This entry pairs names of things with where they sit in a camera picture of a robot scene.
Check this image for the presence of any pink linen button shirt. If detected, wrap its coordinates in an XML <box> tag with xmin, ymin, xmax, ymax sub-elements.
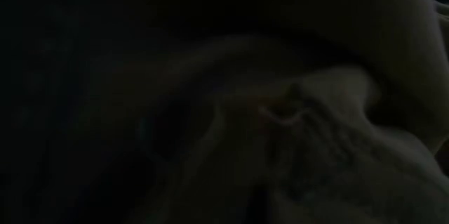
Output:
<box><xmin>0</xmin><ymin>0</ymin><xmax>449</xmax><ymax>224</ymax></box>

